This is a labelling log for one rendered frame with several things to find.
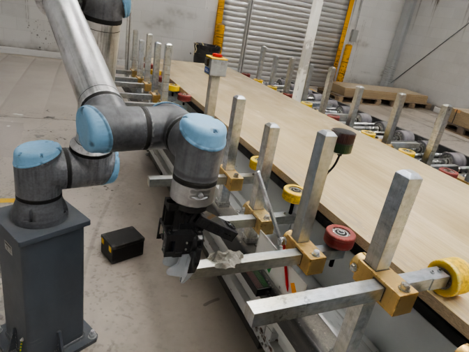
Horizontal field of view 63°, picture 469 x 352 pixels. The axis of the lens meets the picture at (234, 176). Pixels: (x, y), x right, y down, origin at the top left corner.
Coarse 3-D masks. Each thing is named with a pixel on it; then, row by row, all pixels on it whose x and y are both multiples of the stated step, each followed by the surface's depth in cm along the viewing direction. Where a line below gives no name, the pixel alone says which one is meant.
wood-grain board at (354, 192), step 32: (160, 64) 317; (192, 64) 346; (192, 96) 225; (224, 96) 240; (256, 96) 256; (256, 128) 184; (288, 128) 194; (320, 128) 205; (288, 160) 149; (352, 160) 162; (384, 160) 169; (416, 160) 177; (352, 192) 130; (384, 192) 134; (448, 192) 144; (352, 224) 108; (416, 224) 114; (448, 224) 118; (416, 256) 97; (448, 256) 100; (448, 320) 80
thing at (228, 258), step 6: (216, 252) 89; (222, 252) 90; (228, 252) 89; (234, 252) 92; (240, 252) 91; (210, 258) 89; (216, 258) 89; (222, 258) 89; (228, 258) 89; (234, 258) 89; (240, 258) 91; (216, 264) 87; (222, 264) 86; (228, 264) 87; (234, 264) 89
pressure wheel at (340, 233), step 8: (336, 224) 105; (328, 232) 100; (336, 232) 102; (344, 232) 102; (352, 232) 102; (328, 240) 100; (336, 240) 99; (344, 240) 98; (352, 240) 99; (336, 248) 99; (344, 248) 99
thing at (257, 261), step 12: (264, 252) 95; (276, 252) 96; (288, 252) 97; (324, 252) 100; (336, 252) 102; (204, 264) 87; (240, 264) 90; (252, 264) 91; (264, 264) 93; (276, 264) 95; (288, 264) 97; (192, 276) 86; (204, 276) 87
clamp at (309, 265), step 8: (288, 232) 105; (288, 240) 103; (288, 248) 103; (304, 248) 98; (312, 248) 99; (304, 256) 96; (312, 256) 95; (320, 256) 96; (304, 264) 96; (312, 264) 95; (320, 264) 96; (304, 272) 96; (312, 272) 96; (320, 272) 97
